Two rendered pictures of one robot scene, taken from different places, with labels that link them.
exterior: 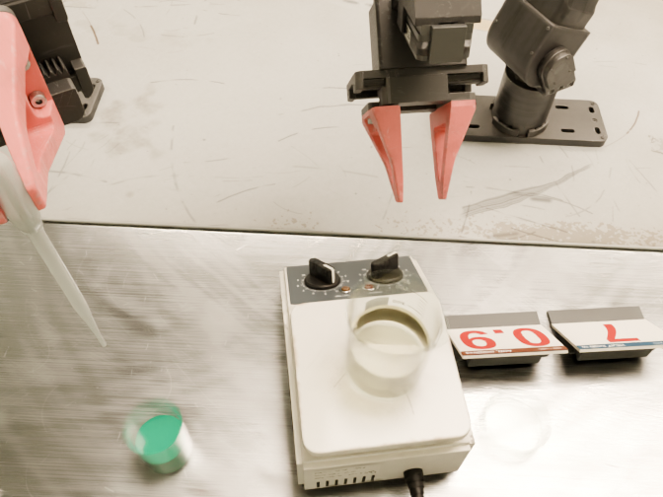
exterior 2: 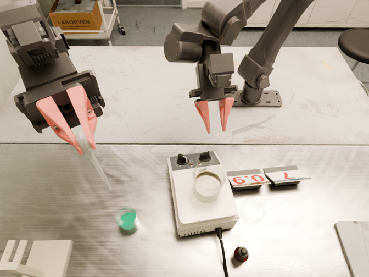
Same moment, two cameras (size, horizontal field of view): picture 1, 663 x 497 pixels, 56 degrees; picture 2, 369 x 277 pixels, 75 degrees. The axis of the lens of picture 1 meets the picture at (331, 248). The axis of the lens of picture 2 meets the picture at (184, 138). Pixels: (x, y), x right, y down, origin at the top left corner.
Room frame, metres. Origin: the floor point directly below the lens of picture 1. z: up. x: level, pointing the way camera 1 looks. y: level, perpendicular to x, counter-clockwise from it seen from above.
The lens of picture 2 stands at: (-0.01, 0.01, 1.47)
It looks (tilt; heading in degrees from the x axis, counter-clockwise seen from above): 54 degrees down; 359
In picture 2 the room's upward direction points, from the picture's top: straight up
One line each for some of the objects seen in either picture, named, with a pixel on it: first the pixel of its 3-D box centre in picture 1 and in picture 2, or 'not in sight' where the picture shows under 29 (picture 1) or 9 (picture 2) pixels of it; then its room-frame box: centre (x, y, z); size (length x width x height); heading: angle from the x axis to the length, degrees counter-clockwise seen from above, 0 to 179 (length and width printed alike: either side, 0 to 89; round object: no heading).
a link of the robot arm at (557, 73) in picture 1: (537, 53); (255, 75); (0.55, -0.21, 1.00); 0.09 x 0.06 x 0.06; 29
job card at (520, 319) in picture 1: (501, 333); (247, 177); (0.26, -0.15, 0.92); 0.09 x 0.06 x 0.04; 96
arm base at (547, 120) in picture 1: (525, 97); (252, 90); (0.56, -0.21, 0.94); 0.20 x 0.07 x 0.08; 89
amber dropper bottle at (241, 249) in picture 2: not in sight; (240, 254); (0.09, -0.11, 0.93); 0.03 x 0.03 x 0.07
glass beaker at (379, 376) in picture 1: (392, 342); (208, 183); (0.20, -0.04, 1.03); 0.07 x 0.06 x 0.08; 58
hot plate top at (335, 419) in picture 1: (375, 367); (203, 192); (0.20, -0.04, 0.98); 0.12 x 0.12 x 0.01; 9
